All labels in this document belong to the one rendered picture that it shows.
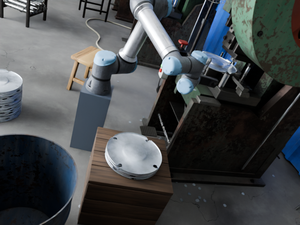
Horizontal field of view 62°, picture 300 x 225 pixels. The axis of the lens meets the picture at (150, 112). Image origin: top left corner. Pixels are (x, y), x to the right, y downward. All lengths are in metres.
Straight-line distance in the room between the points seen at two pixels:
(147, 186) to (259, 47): 0.78
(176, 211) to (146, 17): 1.13
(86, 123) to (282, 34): 1.15
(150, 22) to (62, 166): 0.72
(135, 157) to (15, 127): 0.95
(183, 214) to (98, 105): 0.85
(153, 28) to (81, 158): 0.99
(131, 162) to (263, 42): 0.78
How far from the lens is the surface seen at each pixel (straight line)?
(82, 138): 1.69
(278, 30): 1.15
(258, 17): 1.07
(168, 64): 1.00
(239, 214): 1.89
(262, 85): 1.72
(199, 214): 1.72
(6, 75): 1.97
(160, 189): 1.22
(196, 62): 1.09
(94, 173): 1.18
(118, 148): 1.27
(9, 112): 1.90
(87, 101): 1.51
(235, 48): 1.58
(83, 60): 2.12
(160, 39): 1.07
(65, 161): 1.10
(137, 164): 1.23
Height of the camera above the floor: 1.25
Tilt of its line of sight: 33 degrees down
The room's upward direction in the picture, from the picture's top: 21 degrees clockwise
